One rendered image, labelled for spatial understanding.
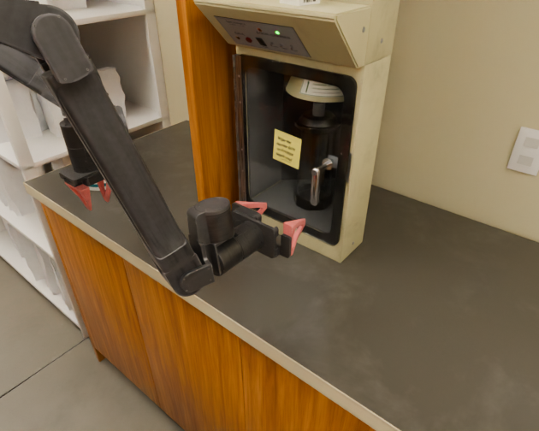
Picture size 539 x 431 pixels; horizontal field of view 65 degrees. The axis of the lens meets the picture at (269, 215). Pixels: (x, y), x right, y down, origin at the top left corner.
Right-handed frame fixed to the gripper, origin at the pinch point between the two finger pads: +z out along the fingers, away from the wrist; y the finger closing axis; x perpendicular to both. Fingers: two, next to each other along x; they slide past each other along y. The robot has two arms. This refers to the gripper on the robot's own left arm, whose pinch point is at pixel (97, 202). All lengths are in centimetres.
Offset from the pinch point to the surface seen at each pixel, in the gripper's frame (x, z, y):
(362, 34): -47, -36, 31
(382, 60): -47, -30, 40
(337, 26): -46, -39, 23
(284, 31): -35, -37, 25
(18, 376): 75, 109, -21
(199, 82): -9.7, -22.8, 26.3
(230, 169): -9.6, 3.1, 34.3
